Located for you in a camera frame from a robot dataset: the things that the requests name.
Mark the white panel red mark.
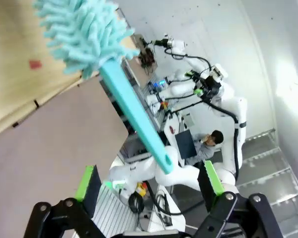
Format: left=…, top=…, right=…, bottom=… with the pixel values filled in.
left=163, top=113, right=187, bottom=167

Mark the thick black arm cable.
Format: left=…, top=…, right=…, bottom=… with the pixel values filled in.
left=201, top=99, right=240, bottom=180

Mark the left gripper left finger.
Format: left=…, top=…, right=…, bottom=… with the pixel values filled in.
left=23, top=164, right=122, bottom=238

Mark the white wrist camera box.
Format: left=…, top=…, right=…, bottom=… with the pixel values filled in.
left=211, top=63, right=226, bottom=81

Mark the metal frame structure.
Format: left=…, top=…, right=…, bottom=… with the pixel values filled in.
left=235, top=127, right=298, bottom=238

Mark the red paper scrap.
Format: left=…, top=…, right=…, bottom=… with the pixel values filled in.
left=29, top=59, right=43, bottom=70

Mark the yellow emergency stop box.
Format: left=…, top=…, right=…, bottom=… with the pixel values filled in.
left=135, top=182, right=149, bottom=198

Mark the black coiled cable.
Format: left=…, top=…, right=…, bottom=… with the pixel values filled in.
left=128, top=193, right=145, bottom=214

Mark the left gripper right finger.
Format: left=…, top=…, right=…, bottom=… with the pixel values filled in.
left=192, top=160, right=283, bottom=238

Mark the seated person grey jacket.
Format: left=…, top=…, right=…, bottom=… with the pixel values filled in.
left=186, top=130, right=224, bottom=166

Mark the teal chenille duster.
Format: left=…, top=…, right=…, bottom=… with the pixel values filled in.
left=32, top=0, right=179, bottom=176

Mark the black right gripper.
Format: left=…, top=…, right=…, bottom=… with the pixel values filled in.
left=185, top=70, right=222, bottom=101

